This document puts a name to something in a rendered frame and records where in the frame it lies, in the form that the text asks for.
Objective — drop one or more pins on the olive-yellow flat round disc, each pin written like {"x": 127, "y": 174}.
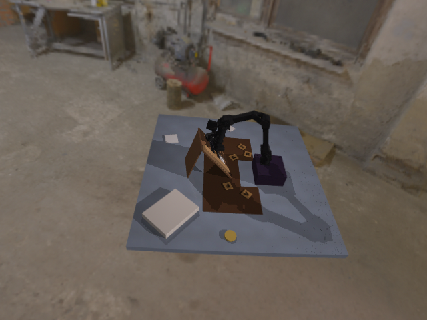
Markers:
{"x": 230, "y": 235}

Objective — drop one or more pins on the white square tile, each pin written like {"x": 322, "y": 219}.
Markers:
{"x": 171, "y": 138}

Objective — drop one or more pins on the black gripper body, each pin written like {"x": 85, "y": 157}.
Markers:
{"x": 219, "y": 140}

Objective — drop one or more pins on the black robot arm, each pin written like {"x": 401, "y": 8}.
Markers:
{"x": 226, "y": 121}

